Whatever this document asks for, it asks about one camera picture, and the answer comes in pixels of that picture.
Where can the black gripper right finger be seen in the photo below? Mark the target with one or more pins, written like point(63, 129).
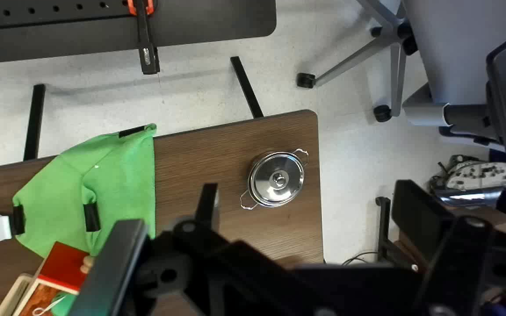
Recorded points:
point(464, 270)

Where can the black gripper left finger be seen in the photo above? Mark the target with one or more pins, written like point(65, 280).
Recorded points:
point(113, 270)

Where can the green cloth towel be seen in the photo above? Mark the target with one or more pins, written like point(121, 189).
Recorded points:
point(118, 177)

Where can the red-fronted wooden drawer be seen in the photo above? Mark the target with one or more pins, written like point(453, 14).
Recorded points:
point(62, 266)

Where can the black box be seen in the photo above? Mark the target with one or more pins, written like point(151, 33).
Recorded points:
point(422, 214)

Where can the grey mechanical device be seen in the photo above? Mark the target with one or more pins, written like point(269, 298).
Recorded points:
point(482, 173)

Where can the light wooden box with slot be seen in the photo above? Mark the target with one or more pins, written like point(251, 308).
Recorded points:
point(12, 296)

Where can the brown folding table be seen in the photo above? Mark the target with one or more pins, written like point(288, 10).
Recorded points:
point(35, 124)

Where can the small steel pot with lid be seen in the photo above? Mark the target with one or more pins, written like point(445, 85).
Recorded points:
point(276, 179)

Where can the black clamp with orange grip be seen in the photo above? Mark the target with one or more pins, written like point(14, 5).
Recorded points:
point(146, 50)

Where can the grey office chair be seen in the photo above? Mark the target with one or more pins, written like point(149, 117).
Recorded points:
point(457, 47)

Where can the black perforated mounting board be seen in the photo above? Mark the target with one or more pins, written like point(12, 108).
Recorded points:
point(60, 28)

